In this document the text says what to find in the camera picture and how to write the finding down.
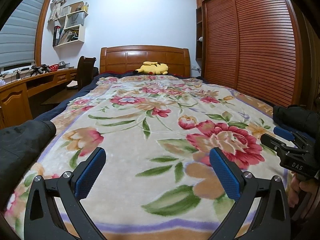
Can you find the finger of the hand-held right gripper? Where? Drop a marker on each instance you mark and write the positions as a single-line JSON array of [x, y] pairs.
[[283, 133], [275, 143]]

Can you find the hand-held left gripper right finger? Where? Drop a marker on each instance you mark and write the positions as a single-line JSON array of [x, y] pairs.
[[225, 175]]

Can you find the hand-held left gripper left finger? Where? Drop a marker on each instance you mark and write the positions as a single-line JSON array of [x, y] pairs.
[[87, 175]]

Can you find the person's right hand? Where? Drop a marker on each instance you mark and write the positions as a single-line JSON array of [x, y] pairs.
[[310, 186]]

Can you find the black padded jacket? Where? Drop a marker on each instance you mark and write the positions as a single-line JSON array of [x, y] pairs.
[[20, 155]]

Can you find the floral blanket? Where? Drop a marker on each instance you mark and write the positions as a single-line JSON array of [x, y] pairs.
[[150, 135]]

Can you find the wooden door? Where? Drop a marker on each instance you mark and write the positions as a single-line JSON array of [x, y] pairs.
[[311, 62]]

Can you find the wooden louvered wardrobe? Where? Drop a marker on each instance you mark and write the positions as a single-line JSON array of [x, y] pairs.
[[262, 42]]

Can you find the dark wooden chair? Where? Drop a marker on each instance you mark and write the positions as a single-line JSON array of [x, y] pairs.
[[85, 72]]

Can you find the wooden desk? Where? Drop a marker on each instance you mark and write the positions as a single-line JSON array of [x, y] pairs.
[[13, 102]]

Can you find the red basket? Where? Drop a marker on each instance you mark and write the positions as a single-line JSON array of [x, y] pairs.
[[53, 68]]

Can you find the black desk gadget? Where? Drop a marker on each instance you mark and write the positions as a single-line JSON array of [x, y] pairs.
[[40, 70]]

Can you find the yellow plush toy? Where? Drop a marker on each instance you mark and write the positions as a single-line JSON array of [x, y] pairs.
[[153, 68]]

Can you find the wooden headboard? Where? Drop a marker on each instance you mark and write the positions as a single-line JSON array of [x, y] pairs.
[[140, 57]]

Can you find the open wooden shelf niche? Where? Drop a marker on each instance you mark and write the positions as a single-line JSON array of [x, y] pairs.
[[199, 25]]

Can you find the black binders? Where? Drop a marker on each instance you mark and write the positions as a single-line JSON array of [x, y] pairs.
[[57, 35]]

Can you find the grey paper bag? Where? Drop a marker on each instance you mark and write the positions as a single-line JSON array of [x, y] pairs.
[[75, 20]]

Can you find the grey window blind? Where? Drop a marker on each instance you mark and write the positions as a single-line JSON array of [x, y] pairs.
[[17, 32]]

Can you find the white fan decoration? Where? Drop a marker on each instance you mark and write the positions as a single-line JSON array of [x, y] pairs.
[[60, 2]]

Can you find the white wall shelf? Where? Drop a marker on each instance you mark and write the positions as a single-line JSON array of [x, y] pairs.
[[72, 33]]

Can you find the wooden window frame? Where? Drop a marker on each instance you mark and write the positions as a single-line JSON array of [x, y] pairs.
[[40, 30]]

